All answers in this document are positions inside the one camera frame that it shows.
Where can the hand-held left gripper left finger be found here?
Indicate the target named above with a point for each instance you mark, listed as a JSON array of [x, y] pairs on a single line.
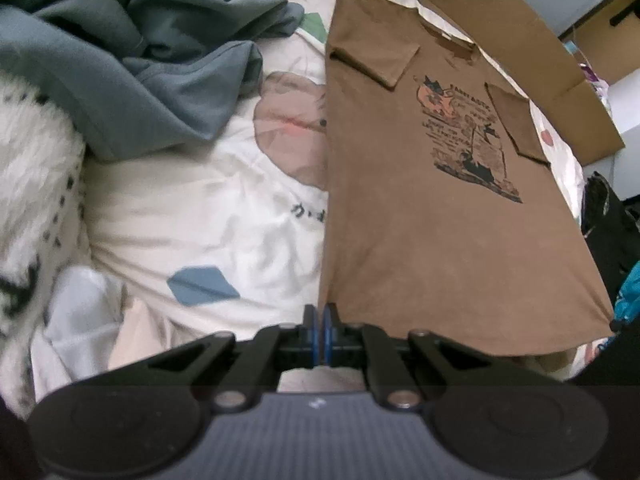
[[313, 332]]

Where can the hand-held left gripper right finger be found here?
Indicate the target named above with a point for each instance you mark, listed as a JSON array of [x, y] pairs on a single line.
[[327, 332]]

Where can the brown printed t-shirt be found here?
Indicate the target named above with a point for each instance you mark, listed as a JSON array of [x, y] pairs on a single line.
[[440, 210]]

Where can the white printed bedsheet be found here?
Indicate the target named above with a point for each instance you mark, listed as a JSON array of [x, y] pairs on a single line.
[[200, 200]]

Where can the pale white and pink cloth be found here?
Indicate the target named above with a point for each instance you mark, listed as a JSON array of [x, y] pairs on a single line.
[[100, 320]]

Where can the black knitted garment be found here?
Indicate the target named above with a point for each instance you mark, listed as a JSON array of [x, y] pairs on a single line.
[[607, 220]]

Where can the teal cloth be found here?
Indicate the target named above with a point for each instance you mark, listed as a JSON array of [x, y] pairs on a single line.
[[629, 292]]

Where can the white fluffy blanket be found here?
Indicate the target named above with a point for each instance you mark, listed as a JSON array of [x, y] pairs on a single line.
[[35, 185]]

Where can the blue-grey garment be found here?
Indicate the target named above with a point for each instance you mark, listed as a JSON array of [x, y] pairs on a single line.
[[125, 60]]

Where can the flattened cardboard box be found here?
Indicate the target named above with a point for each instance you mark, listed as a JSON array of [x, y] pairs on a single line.
[[525, 35]]

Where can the purple item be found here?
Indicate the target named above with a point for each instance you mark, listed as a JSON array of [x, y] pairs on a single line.
[[592, 74]]

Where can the tan storage box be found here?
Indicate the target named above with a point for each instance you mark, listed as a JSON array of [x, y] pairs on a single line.
[[612, 45]]

